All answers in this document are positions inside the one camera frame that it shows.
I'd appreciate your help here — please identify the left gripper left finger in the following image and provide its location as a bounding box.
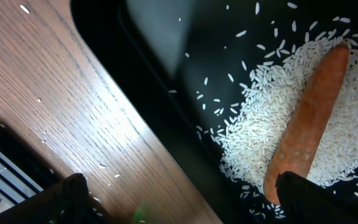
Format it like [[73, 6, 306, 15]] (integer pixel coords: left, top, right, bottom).
[[0, 173, 88, 224]]

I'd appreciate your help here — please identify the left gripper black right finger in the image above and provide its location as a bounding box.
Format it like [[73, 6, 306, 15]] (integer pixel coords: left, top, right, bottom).
[[275, 171, 358, 224]]

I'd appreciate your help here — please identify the orange carrot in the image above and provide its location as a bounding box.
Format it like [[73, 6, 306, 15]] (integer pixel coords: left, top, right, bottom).
[[263, 40, 349, 205]]

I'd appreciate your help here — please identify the pile of white rice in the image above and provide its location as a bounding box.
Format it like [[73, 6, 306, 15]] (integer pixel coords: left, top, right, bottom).
[[194, 27, 358, 218]]

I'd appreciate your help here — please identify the black rectangular tray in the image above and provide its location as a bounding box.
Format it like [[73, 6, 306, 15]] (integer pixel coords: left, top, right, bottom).
[[70, 0, 358, 223]]

